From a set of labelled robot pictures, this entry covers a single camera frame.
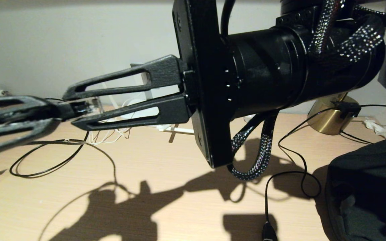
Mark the grey wall socket plate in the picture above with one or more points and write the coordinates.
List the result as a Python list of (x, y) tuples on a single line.
[(137, 65)]

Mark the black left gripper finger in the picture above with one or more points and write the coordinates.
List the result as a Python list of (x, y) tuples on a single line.
[(35, 129), (42, 106)]

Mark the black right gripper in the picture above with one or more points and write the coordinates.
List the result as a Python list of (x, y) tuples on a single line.
[(256, 73)]

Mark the brass desk lamp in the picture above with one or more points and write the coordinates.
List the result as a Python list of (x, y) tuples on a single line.
[(327, 120)]

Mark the white router with antennas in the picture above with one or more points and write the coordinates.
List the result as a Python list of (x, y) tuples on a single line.
[(146, 113)]

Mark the clear plastic water bottle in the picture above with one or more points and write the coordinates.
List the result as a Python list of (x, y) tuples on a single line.
[(249, 117)]

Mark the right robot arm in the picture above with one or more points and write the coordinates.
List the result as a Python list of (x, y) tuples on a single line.
[(347, 73)]

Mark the black fabric backpack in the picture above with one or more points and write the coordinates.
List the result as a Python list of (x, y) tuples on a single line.
[(367, 187)]

